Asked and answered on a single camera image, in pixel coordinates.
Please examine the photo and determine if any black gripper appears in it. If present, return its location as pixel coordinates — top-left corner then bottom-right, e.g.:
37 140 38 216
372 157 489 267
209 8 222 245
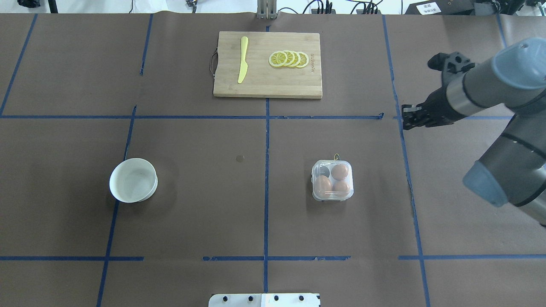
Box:
401 87 455 130

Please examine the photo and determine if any clear plastic egg box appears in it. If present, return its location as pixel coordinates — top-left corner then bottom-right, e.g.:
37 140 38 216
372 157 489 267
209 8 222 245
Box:
311 153 354 202

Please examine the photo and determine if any brown egg from bowl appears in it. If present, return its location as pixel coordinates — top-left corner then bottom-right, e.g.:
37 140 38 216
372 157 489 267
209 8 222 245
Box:
314 175 333 198

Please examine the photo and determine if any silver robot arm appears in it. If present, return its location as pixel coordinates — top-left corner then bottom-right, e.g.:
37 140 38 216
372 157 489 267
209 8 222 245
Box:
401 37 546 226

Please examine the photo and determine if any brown egg in box rear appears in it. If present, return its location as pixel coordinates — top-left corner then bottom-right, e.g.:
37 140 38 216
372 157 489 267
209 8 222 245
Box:
331 163 349 181

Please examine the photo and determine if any brown egg in box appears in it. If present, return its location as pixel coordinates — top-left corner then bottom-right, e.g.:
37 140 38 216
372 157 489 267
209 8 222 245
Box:
331 163 349 181
333 181 351 197

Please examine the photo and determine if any brown egg in box front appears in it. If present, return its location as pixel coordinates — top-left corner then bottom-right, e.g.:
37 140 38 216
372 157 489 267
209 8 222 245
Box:
333 181 351 197

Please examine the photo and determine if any black electronics box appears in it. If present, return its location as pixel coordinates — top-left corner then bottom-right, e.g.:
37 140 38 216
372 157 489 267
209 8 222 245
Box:
403 0 476 16

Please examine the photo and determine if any back lemon slice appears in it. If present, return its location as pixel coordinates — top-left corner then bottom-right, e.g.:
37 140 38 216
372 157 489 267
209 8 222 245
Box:
295 52 309 68

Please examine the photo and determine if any lemon slice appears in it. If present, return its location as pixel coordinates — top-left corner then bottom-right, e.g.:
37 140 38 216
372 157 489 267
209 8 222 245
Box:
268 51 288 67
295 52 309 68
282 50 295 67
288 51 301 67

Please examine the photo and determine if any front lemon slice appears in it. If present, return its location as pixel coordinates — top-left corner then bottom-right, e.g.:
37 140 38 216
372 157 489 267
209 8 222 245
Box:
268 51 288 67

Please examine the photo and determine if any wooden cutting board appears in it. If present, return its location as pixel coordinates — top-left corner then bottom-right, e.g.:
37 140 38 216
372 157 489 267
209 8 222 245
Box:
213 31 322 99

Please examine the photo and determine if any yellow plastic knife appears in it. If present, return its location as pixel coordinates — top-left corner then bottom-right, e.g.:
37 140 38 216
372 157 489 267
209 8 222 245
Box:
237 36 248 84

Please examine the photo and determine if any white ceramic bowl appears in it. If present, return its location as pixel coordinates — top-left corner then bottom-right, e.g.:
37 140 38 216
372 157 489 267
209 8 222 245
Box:
109 158 158 203

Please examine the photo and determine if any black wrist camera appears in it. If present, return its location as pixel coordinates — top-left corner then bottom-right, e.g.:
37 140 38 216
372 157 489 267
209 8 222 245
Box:
427 52 476 87

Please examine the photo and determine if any aluminium frame post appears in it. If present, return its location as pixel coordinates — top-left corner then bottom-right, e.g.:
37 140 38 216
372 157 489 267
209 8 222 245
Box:
257 0 278 20

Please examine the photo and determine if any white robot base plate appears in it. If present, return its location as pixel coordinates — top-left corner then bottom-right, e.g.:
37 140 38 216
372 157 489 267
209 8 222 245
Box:
208 292 321 307

